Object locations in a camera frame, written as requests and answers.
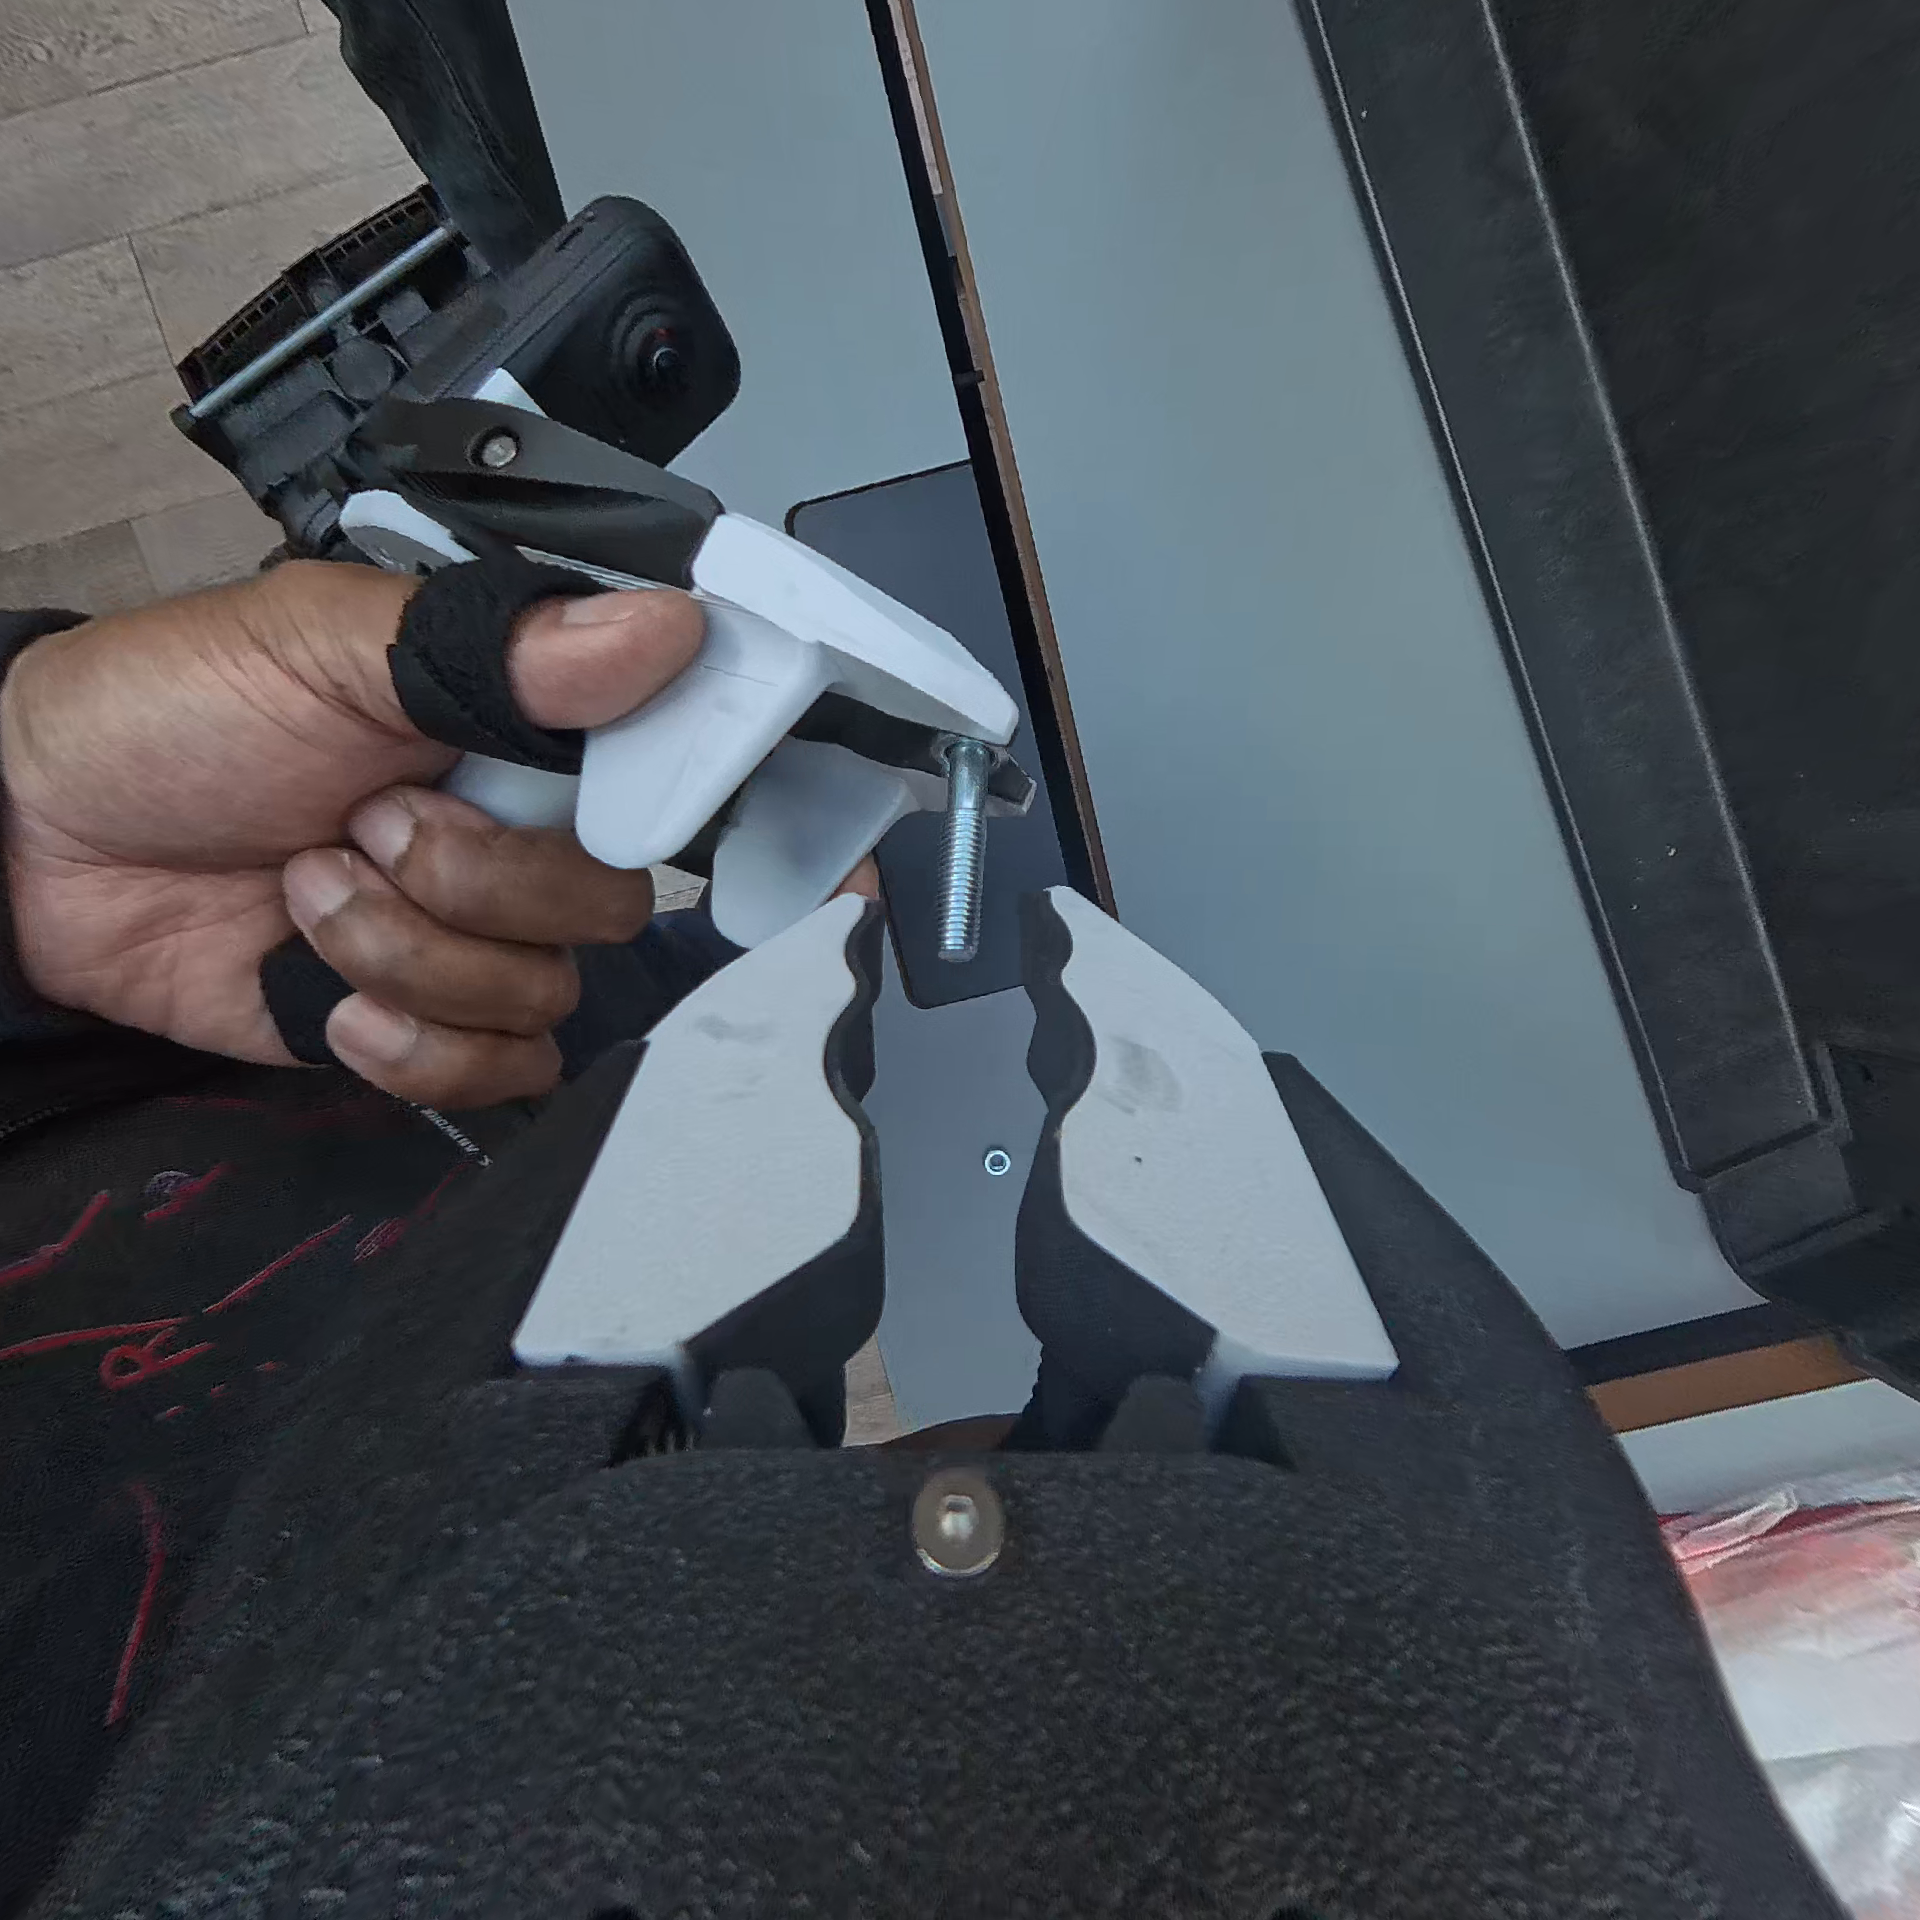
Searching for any clear plastic bag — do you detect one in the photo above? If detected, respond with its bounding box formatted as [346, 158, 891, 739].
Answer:
[1656, 1481, 1920, 1920]

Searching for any grey desk with wooden edge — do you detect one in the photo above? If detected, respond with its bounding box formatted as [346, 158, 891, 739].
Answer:
[1575, 1332, 1920, 1518]

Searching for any grey board with brown edge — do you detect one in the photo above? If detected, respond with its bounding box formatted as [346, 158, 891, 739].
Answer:
[898, 0, 1778, 1349]

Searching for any person's left forearm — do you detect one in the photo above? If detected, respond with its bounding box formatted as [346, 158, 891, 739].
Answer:
[0, 604, 98, 702]

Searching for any person's left hand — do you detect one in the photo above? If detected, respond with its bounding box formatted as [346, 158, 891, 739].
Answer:
[0, 560, 703, 1112]

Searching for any black ribbed plastic panel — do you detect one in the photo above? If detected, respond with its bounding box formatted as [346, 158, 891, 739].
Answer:
[1296, 0, 1920, 1397]

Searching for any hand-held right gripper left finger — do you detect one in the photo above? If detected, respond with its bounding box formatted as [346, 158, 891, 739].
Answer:
[515, 895, 891, 1445]

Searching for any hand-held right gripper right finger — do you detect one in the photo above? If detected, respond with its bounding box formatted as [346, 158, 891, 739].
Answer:
[1014, 885, 1404, 1445]

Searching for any silver bolt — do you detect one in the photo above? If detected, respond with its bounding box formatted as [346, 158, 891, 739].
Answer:
[928, 734, 995, 962]

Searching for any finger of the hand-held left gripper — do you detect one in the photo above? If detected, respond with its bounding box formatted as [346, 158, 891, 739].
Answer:
[712, 747, 1044, 947]
[684, 515, 1029, 747]

